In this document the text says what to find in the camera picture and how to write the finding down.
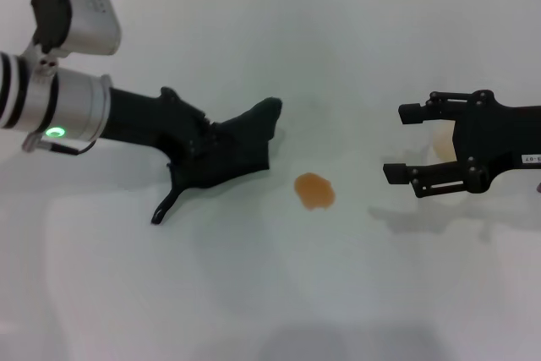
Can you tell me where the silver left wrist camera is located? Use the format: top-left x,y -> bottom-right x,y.
30,0 -> 123,57

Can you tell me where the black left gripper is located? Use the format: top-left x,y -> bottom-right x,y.
101,85 -> 217,167

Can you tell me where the left gripper cable with plug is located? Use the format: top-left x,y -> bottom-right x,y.
37,139 -> 101,156

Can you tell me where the translucent plastic cup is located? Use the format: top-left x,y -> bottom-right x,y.
428,122 -> 460,164

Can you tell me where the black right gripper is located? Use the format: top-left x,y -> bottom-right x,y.
381,89 -> 541,199

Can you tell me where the dark rag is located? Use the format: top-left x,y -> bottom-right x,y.
150,96 -> 284,226

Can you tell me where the orange liquid stain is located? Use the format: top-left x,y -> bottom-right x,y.
294,172 -> 338,212

